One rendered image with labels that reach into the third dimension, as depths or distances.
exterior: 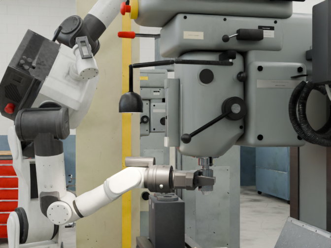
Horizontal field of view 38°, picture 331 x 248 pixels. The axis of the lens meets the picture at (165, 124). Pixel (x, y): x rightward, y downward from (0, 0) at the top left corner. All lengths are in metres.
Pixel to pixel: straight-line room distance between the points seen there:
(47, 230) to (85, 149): 1.29
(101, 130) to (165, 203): 1.35
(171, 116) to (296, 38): 0.45
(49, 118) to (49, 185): 0.21
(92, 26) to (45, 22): 8.84
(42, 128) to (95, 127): 1.66
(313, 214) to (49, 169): 0.87
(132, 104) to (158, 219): 0.67
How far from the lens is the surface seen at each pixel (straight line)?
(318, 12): 1.33
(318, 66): 1.31
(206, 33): 1.42
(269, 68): 1.48
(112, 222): 3.25
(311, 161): 1.68
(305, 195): 1.73
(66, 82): 1.65
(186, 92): 1.43
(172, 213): 1.93
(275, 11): 1.51
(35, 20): 10.68
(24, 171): 1.91
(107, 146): 3.19
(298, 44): 1.54
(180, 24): 1.40
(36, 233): 1.96
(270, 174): 9.39
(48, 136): 1.53
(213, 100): 1.43
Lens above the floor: 1.41
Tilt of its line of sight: level
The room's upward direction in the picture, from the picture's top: straight up
